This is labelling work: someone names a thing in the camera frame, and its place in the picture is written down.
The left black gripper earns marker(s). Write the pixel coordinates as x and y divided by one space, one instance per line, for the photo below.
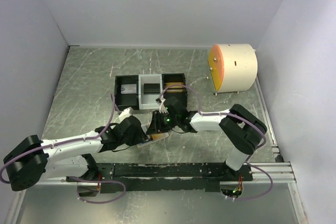
140 137

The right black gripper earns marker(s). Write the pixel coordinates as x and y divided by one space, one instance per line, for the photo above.
156 126

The tan leather card holder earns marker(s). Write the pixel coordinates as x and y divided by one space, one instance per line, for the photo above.
148 139

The three-compartment black white tray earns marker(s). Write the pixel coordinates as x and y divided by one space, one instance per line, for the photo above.
140 92

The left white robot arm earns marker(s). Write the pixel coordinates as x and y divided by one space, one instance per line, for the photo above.
35 160

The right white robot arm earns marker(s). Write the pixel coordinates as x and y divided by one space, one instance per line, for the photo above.
244 130

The black card in tray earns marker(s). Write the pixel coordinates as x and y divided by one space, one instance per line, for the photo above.
152 88

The gold card in tray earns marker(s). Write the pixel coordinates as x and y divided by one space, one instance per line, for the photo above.
174 87

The silver card in tray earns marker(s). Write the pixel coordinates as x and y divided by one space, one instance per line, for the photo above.
128 89

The cream drum with orange face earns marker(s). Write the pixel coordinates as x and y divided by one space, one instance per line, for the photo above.
232 67

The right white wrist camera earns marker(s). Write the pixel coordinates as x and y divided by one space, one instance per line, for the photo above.
162 108

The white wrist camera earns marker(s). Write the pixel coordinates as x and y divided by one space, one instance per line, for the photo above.
162 108
125 114

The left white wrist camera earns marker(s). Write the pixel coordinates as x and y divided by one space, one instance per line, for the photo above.
125 114

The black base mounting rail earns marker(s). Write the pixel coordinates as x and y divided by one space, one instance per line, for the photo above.
172 176

